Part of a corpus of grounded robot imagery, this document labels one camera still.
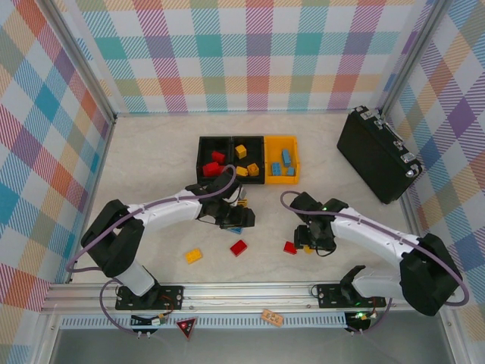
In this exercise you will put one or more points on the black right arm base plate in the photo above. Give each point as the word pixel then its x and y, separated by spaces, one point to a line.
pixel 329 295

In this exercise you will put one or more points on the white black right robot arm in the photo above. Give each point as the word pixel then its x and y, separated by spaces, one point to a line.
pixel 379 239

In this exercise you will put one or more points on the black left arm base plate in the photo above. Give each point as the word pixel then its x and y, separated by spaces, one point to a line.
pixel 172 297

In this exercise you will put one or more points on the aluminium front rail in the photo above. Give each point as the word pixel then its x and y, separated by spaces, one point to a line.
pixel 246 294

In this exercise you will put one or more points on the small wooden tag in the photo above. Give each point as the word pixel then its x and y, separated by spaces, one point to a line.
pixel 273 317

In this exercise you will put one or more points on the black plastic bin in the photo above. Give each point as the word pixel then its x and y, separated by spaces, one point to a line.
pixel 206 148
pixel 257 151

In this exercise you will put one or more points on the small board with green light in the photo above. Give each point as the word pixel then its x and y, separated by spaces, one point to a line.
pixel 358 318

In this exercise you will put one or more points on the yellow lego brick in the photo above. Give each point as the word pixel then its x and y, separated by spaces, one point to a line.
pixel 252 168
pixel 241 151
pixel 193 256
pixel 241 170

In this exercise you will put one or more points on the yellow black striped curved brick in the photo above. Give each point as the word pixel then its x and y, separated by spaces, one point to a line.
pixel 243 202

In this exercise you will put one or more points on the aluminium frame post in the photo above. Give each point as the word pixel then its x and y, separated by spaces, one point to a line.
pixel 412 57
pixel 86 60

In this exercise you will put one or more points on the black hard case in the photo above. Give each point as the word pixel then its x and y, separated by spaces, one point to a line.
pixel 371 159

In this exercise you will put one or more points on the red lego brick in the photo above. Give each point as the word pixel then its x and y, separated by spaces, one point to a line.
pixel 290 247
pixel 210 169
pixel 217 156
pixel 238 247

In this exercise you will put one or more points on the small green white connector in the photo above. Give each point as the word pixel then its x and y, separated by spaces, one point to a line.
pixel 159 321

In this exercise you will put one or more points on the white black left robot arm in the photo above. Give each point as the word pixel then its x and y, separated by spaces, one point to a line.
pixel 166 212

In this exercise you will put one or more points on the yellow plastic bin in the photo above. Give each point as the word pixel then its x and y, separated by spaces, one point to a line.
pixel 271 146

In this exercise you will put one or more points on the red black triangle tag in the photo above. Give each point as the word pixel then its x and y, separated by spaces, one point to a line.
pixel 186 326

